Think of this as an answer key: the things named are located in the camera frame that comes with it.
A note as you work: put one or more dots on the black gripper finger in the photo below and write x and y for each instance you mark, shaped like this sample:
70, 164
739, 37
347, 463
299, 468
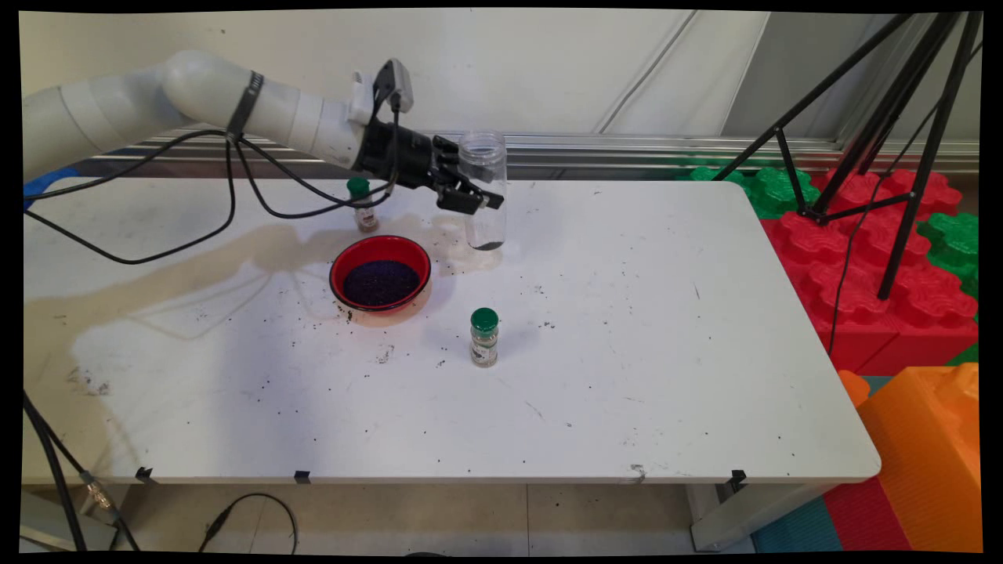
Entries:
448, 155
462, 196

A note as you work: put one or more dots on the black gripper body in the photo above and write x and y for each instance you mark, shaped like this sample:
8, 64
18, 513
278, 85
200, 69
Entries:
396, 157

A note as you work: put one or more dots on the tall clear plastic jar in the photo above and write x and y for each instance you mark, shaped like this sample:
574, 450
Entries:
484, 157

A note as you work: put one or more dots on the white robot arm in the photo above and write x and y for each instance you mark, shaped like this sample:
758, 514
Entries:
196, 90

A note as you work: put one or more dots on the green capped spice jar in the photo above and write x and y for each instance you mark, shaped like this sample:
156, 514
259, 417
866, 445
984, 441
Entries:
485, 341
364, 211

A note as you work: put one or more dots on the red bowl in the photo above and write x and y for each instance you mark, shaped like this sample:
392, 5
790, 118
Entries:
368, 252

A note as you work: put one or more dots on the black seeds pile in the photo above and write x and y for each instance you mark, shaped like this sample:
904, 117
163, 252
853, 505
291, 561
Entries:
381, 283

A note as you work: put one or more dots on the green foam block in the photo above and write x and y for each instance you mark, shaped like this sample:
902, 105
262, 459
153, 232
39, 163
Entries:
952, 243
772, 192

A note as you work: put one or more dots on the blue plastic piece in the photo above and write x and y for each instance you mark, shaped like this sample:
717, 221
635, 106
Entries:
47, 186

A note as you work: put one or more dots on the grey metal table leg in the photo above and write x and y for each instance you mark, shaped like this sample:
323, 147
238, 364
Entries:
47, 533
752, 513

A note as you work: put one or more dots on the black tripod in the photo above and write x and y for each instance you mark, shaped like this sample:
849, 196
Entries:
928, 157

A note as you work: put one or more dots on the teal floor mat tile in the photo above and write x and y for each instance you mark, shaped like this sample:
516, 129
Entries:
795, 533

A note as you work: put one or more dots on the red floor mat tile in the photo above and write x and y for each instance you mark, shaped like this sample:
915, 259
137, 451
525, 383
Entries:
862, 517

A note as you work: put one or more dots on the orange foam block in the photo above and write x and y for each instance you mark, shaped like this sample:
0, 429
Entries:
925, 454

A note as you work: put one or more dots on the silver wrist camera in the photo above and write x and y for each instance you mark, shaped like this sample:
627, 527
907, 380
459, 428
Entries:
396, 78

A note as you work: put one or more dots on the aluminium wall rail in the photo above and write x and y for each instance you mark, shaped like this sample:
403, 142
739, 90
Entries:
627, 149

